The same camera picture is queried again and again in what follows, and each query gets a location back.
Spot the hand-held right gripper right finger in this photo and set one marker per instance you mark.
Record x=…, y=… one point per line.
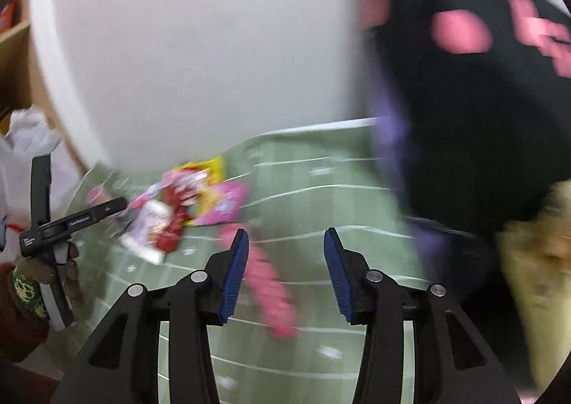
x=339, y=274

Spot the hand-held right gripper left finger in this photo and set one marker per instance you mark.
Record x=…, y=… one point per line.
x=232, y=279

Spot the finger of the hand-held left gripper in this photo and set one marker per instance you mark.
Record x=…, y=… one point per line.
x=96, y=216

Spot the yellow bin liner bag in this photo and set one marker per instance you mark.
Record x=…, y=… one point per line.
x=535, y=297

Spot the pink caterpillar toy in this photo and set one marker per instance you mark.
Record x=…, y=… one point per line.
x=267, y=283

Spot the white pink snack packet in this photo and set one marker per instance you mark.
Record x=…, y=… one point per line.
x=149, y=219

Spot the long yellow snack packet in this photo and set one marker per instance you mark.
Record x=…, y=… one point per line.
x=207, y=168

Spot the person's left forearm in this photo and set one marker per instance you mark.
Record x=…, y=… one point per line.
x=18, y=332

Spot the green checked tablecloth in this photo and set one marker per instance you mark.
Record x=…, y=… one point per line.
x=303, y=190

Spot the black pink-print pillow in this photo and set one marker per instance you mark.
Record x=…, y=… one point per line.
x=468, y=118

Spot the red plastic basket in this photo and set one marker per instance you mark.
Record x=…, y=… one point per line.
x=5, y=13

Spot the wooden shelf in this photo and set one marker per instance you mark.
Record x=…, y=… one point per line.
x=18, y=65

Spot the red snack packet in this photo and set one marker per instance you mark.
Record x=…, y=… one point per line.
x=178, y=203

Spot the white plastic bag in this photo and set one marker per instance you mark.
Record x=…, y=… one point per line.
x=22, y=154

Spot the person's left hand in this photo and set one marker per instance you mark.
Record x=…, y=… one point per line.
x=27, y=286

